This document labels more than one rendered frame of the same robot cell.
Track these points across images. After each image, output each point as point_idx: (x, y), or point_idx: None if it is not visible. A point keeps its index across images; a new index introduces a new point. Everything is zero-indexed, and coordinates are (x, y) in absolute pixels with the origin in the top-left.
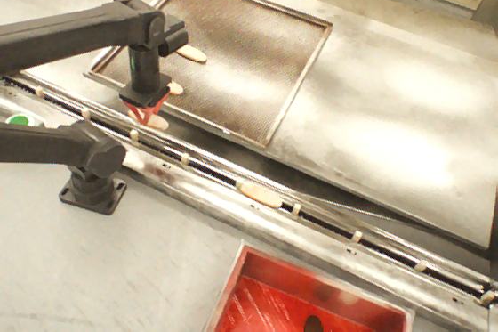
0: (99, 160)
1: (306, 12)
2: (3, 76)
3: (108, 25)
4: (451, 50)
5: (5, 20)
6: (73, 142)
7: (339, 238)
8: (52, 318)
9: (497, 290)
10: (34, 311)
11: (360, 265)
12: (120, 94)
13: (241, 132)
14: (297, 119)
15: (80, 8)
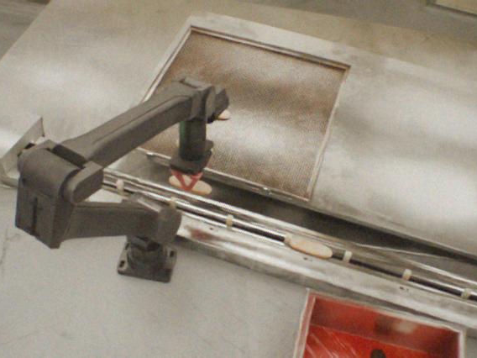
0: (164, 229)
1: (321, 55)
2: None
3: (177, 106)
4: (469, 82)
5: (10, 97)
6: (145, 214)
7: (390, 278)
8: None
9: None
10: None
11: (413, 299)
12: (170, 164)
13: (280, 187)
14: (333, 168)
15: (78, 74)
